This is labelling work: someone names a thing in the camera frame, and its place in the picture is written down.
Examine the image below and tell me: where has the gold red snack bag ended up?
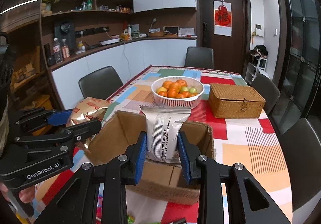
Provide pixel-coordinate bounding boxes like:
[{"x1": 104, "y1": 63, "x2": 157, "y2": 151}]
[{"x1": 66, "y1": 97, "x2": 112, "y2": 127}]

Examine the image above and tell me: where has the silver snack pouch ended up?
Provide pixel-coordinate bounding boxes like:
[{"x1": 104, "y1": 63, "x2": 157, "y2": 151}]
[{"x1": 140, "y1": 106, "x2": 191, "y2": 164}]

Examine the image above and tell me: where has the person's left hand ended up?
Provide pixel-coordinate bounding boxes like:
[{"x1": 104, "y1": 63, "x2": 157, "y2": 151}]
[{"x1": 0, "y1": 183, "x2": 35, "y2": 203}]

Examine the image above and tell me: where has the dark chair left side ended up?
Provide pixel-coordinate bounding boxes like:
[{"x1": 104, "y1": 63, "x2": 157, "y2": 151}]
[{"x1": 78, "y1": 66, "x2": 123, "y2": 100}]

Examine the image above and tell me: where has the dark chair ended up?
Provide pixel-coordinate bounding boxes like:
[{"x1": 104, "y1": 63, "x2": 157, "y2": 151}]
[
  {"x1": 279, "y1": 118, "x2": 320, "y2": 210},
  {"x1": 251, "y1": 74, "x2": 281, "y2": 115},
  {"x1": 78, "y1": 66, "x2": 123, "y2": 100}
]

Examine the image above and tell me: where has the water bottle red label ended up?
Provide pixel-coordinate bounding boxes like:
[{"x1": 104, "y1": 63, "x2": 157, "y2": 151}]
[{"x1": 53, "y1": 38, "x2": 63, "y2": 64}]

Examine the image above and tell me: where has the colourful patchwork tablecloth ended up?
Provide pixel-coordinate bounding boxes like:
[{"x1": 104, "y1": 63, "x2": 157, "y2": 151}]
[{"x1": 30, "y1": 65, "x2": 293, "y2": 223}]

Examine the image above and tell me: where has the dark chair right near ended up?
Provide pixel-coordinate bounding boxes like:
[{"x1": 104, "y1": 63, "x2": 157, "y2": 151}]
[{"x1": 279, "y1": 118, "x2": 320, "y2": 210}]

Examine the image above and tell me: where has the black coffee machine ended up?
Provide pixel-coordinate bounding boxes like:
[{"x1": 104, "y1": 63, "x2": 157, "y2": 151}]
[{"x1": 54, "y1": 21, "x2": 77, "y2": 55}]

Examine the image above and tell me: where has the brown cardboard box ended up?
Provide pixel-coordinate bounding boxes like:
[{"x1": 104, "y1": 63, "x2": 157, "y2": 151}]
[{"x1": 85, "y1": 110, "x2": 214, "y2": 205}]

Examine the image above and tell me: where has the woven wicker box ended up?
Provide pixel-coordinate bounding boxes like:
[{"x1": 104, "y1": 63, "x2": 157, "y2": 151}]
[{"x1": 208, "y1": 83, "x2": 265, "y2": 119}]

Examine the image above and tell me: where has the white fruit basket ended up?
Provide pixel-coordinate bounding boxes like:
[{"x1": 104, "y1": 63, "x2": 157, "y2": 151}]
[{"x1": 151, "y1": 76, "x2": 205, "y2": 109}]

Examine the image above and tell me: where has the dark chair right far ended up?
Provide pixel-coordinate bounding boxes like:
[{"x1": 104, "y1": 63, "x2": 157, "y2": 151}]
[{"x1": 251, "y1": 74, "x2": 281, "y2": 115}]

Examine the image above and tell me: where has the dark chair far end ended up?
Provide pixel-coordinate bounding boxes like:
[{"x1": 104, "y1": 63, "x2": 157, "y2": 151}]
[{"x1": 184, "y1": 46, "x2": 215, "y2": 69}]

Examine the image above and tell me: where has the dark wooden door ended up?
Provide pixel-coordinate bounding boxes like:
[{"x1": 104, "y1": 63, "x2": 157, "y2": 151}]
[{"x1": 196, "y1": 0, "x2": 251, "y2": 75}]

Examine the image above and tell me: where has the red fu door poster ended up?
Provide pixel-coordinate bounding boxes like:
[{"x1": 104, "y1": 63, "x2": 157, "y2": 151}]
[{"x1": 213, "y1": 1, "x2": 232, "y2": 37}]

